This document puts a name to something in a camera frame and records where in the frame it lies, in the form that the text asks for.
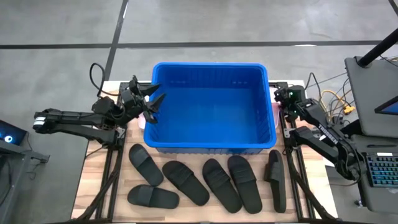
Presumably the blue plastic bin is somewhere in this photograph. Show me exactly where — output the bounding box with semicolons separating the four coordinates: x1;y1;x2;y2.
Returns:
143;62;278;156

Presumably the backlit black keyboard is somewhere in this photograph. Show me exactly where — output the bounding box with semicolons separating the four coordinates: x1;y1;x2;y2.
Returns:
365;152;398;188

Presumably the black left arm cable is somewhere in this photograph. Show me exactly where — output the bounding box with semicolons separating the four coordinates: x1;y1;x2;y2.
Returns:
89;62;122;97

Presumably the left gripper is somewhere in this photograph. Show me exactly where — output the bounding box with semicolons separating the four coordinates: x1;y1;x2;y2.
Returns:
119;74;167;126

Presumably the yellow cable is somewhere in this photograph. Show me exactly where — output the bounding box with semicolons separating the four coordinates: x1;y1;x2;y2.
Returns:
320;89;356;116

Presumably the grey workstation cart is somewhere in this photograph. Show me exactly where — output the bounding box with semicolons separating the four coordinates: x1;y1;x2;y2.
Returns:
344;55;398;215

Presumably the black aluminium frame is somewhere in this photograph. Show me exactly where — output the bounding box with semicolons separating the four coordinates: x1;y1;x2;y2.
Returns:
270;81;338;222
67;81;156;223

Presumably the glowing dark monitor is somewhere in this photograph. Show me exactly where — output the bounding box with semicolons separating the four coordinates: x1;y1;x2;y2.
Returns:
0;119;28;146

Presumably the black monitor pole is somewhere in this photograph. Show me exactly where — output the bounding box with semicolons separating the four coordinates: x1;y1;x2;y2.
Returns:
356;27;398;68

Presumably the black rubber slide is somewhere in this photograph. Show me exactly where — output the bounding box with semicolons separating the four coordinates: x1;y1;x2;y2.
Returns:
127;184;180;210
201;158;243;214
128;143;165;187
227;154;263;215
264;149;287;214
162;160;211;207

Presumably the grey metal stand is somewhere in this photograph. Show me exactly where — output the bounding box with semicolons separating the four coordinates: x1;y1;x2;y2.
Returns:
0;139;50;224

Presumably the pink rubber slide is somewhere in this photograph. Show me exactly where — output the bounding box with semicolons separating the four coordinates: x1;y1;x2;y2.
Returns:
137;111;147;130
271;101;280;129

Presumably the blue lit screen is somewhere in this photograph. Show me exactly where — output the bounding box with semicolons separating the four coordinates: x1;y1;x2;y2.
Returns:
374;95;398;116

